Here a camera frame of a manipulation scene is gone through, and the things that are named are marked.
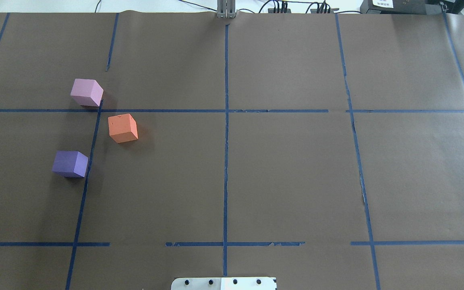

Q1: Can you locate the purple foam cube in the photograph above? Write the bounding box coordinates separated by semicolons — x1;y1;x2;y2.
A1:
52;151;89;178

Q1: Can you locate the black power strip right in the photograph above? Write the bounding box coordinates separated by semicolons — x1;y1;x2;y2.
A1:
308;6;334;14

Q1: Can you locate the black equipment box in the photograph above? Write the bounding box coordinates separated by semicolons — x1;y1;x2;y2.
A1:
359;0;464;15

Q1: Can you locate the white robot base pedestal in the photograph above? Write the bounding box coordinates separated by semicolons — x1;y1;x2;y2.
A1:
171;277;278;290

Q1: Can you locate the grey aluminium frame post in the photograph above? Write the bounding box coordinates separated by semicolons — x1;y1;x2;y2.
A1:
217;0;237;19

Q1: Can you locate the orange foam cube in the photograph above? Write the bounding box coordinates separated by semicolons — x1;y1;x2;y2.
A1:
108;113;139;143

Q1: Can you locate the black power strip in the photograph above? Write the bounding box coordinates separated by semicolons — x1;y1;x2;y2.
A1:
268;5;292;14
308;6;334;14

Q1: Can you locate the black power strip left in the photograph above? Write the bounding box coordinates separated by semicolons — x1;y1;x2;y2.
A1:
268;5;292;14

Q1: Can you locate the pink foam cube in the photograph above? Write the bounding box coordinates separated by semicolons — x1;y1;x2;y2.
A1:
70;79;104;107

